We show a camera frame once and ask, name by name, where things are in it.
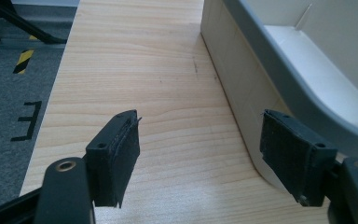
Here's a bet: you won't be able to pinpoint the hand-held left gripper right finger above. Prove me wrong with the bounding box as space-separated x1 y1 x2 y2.
259 108 338 207

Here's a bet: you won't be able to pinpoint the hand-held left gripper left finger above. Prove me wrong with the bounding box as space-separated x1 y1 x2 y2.
84 109 143 209

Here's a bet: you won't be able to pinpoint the black floor tape marking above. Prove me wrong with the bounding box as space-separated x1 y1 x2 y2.
10 100 43 143

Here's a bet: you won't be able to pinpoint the white plastic storage box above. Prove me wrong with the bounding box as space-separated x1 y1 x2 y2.
200 0 358 200

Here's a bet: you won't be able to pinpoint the yellow black striped floor tape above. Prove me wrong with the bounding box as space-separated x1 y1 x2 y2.
12 49 35 75

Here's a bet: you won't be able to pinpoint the black stand legs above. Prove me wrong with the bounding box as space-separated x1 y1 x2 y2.
0 0 68 49

